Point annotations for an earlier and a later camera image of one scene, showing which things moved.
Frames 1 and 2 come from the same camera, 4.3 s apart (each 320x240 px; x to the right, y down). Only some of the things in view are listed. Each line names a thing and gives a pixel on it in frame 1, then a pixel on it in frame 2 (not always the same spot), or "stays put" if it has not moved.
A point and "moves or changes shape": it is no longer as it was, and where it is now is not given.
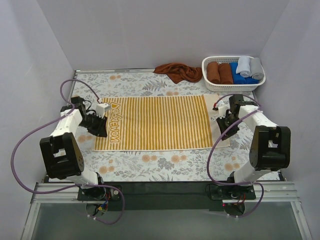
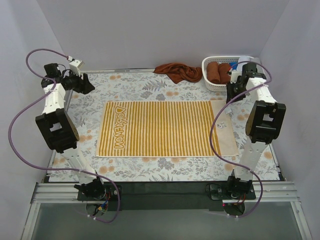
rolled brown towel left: [213, 73] stays put
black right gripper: [227, 123] to [233, 89]
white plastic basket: [229, 87] stays put
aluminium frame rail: [274, 192] stays put
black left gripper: [99, 125] to [83, 83]
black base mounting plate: [167, 196] stays put
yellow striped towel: [151, 123] moves or changes shape
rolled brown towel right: [225, 74] stays put
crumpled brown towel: [178, 72] stays put
